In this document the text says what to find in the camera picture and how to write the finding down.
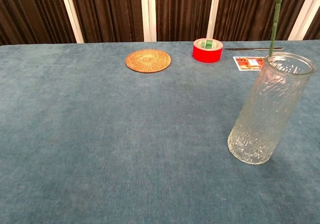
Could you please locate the pink artificial rose bouquet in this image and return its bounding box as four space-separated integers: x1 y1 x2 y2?
268 0 286 60

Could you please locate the blue velvet tablecloth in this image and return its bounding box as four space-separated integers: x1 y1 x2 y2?
0 40 320 224

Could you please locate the textured clear glass vase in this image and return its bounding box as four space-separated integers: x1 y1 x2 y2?
227 51 317 165

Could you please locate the round woven rattan coaster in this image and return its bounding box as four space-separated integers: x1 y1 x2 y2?
125 49 172 73

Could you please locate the red tape roll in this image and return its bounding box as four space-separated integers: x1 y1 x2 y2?
192 38 224 63

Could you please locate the dark brown curtain panel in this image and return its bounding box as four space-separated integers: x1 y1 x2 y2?
303 8 320 40
213 0 312 41
155 0 215 42
68 0 146 43
0 0 76 46

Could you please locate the red picture card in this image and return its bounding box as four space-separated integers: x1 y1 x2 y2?
232 56 266 72

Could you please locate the silver butter knife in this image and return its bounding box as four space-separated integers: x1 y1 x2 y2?
224 47 285 51

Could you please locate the white frame post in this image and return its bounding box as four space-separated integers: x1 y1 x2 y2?
139 0 157 42
206 0 222 40
287 0 320 41
58 0 85 44

